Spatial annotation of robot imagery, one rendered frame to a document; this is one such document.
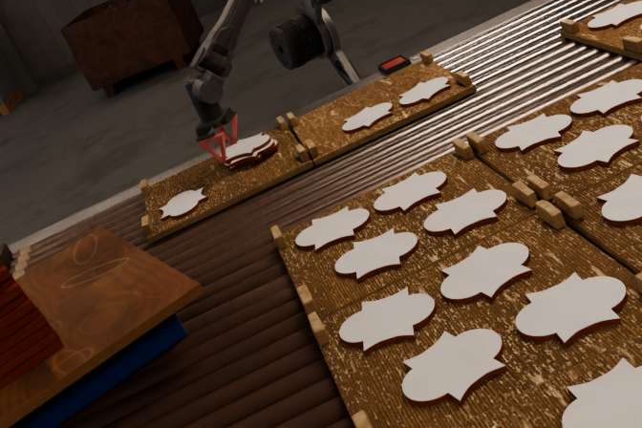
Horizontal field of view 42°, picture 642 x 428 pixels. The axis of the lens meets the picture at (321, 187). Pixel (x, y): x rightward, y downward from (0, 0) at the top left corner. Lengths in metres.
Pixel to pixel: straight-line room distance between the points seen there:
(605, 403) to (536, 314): 0.19
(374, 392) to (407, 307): 0.16
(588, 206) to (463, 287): 0.24
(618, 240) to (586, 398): 0.32
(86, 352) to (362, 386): 0.44
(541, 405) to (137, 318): 0.64
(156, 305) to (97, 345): 0.11
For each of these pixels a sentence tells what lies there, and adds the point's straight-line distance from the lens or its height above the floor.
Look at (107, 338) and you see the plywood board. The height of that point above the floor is 1.04.
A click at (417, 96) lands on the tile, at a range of 1.98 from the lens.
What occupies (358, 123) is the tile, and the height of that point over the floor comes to 0.95.
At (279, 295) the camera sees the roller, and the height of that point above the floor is 0.92.
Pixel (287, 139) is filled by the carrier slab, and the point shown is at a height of 0.94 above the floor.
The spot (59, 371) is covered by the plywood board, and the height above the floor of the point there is 1.04.
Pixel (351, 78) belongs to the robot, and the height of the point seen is 0.69.
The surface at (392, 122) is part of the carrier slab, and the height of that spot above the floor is 0.94.
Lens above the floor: 1.59
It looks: 22 degrees down
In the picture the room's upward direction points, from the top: 24 degrees counter-clockwise
